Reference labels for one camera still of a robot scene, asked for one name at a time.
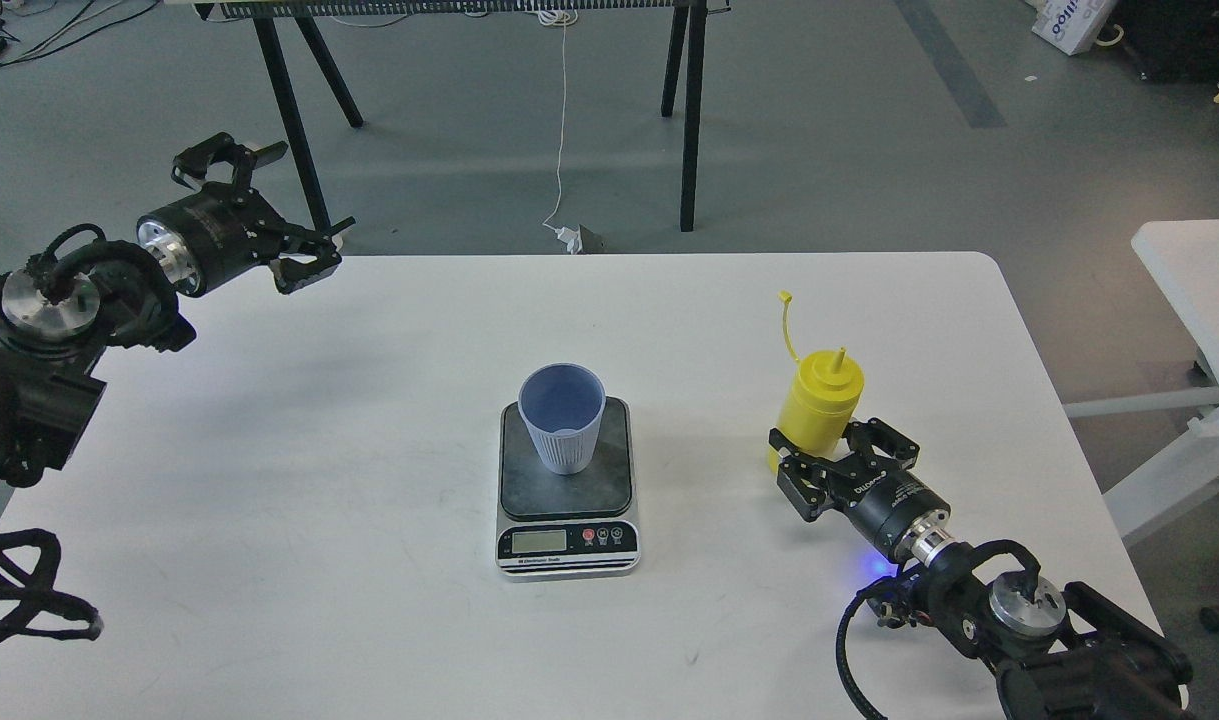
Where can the white cardboard box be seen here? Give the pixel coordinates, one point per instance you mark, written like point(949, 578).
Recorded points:
point(1071, 26)

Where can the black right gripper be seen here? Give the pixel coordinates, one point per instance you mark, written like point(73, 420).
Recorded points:
point(872, 486)

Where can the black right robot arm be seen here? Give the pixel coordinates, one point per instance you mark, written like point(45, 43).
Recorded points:
point(1056, 653)

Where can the blue plastic cup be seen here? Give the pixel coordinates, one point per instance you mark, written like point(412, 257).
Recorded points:
point(562, 406)

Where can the black trestle table background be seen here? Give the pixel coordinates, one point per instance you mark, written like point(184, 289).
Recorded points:
point(510, 61)

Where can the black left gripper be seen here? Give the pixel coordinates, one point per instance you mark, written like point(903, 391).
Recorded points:
point(224, 229)

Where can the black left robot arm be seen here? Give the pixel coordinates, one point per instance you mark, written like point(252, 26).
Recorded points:
point(85, 294)

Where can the yellow squeeze bottle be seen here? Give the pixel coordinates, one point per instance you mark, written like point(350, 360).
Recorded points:
point(824, 394)

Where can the digital kitchen scale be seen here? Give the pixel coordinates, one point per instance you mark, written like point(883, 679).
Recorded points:
point(551, 526)

